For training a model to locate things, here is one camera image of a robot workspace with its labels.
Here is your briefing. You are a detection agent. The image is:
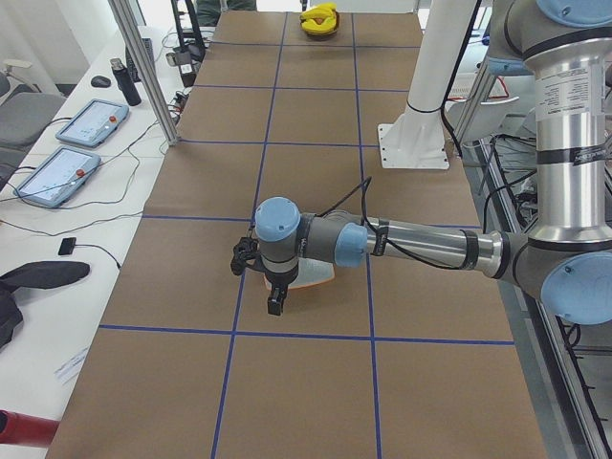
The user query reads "blue teach pendant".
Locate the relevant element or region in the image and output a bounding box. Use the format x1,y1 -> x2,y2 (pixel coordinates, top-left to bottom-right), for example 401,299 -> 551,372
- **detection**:
13,146 -> 101,208
55,98 -> 129,148

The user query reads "white camera mast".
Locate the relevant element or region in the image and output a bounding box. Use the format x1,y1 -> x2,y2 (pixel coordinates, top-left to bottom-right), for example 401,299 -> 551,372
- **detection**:
378,0 -> 480,170

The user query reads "yellow fruit in basket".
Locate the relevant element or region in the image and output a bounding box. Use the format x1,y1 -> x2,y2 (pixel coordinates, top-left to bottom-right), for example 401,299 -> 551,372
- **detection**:
300,18 -> 338,36

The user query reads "red cylinder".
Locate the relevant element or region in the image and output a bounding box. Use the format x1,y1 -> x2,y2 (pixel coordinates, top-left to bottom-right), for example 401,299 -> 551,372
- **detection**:
1,410 -> 60,448

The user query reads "square blue ceramic plate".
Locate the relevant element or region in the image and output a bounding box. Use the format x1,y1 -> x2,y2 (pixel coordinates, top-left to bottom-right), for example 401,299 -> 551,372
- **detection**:
262,257 -> 335,290

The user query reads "small black box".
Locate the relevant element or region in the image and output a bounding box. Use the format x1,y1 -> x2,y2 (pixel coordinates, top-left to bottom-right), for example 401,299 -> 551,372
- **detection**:
57,237 -> 77,256

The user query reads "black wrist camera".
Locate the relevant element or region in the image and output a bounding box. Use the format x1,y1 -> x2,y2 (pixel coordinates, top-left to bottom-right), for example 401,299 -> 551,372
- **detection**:
230,236 -> 263,276

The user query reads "upper blue teach pendant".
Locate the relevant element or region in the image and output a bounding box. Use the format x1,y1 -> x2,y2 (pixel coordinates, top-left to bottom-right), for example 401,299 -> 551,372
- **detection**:
55,98 -> 129,148

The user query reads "lower blue teach pendant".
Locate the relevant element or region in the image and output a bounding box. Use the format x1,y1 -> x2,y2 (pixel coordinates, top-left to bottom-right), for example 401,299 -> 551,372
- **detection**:
13,146 -> 101,208

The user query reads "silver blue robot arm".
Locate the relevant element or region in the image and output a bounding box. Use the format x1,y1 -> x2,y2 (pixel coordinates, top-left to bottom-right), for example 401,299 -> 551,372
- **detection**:
254,1 -> 611,324

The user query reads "black computer mouse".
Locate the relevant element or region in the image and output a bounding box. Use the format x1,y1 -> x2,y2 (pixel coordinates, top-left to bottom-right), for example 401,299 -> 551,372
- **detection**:
90,76 -> 112,88

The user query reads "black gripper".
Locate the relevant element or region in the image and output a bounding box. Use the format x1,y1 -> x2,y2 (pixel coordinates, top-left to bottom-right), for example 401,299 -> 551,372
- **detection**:
264,260 -> 297,315

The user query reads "black tripod stand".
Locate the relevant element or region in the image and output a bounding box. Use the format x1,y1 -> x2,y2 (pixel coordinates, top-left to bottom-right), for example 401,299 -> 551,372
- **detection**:
171,0 -> 208,61

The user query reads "brown woven basket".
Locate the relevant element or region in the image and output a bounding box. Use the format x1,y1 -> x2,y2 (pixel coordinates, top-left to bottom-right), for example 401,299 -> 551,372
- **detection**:
300,9 -> 339,37

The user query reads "black water bottle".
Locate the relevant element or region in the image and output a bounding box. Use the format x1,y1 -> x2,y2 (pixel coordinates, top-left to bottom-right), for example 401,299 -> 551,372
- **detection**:
110,58 -> 142,106

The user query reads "aluminium frame post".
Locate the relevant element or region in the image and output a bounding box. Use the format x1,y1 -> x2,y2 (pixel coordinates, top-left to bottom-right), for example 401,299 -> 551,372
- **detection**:
108,0 -> 179,146

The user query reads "yellow banana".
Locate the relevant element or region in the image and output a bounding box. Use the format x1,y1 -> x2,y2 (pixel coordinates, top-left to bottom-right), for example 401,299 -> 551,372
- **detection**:
300,2 -> 337,24

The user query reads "black cloth bag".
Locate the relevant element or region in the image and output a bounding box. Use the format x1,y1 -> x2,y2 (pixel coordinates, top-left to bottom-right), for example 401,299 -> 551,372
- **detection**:
1,261 -> 91,347

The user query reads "grey office chair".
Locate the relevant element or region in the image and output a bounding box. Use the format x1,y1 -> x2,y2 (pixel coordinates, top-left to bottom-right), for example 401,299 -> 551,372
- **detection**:
1,92 -> 66,187

